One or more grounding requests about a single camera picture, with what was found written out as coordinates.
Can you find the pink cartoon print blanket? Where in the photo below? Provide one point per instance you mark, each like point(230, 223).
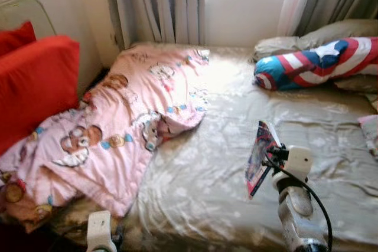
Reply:
point(118, 122)

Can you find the thin red cushion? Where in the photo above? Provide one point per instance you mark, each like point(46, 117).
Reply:
point(15, 36)

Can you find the thick red cushion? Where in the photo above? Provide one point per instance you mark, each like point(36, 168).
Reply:
point(35, 87)

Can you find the colourful comic book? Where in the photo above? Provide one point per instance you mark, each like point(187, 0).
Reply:
point(260, 157)

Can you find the grey duvet with pink edge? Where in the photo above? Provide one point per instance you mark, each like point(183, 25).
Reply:
point(369, 134)

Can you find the cream pillow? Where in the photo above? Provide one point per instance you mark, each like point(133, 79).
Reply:
point(373, 101)

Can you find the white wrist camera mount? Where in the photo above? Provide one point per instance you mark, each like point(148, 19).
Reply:
point(99, 231)
point(298, 160)

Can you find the small pale grey pillow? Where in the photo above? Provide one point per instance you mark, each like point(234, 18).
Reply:
point(274, 45)

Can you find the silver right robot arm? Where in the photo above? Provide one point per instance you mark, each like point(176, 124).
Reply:
point(295, 205)

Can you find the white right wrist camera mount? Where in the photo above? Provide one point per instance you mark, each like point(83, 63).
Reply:
point(298, 160)

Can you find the flat grey floral pillow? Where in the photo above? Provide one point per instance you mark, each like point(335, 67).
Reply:
point(360, 84)

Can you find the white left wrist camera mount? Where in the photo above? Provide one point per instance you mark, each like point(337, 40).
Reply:
point(99, 231)

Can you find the red white blue bolster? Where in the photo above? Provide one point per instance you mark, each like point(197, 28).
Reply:
point(313, 63)

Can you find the grey quilted mattress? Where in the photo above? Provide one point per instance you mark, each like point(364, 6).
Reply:
point(29, 10)

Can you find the bed with grey floral sheet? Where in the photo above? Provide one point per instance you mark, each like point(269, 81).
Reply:
point(236, 193)

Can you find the large grey floral pillow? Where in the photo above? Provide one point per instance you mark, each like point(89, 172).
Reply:
point(348, 30)

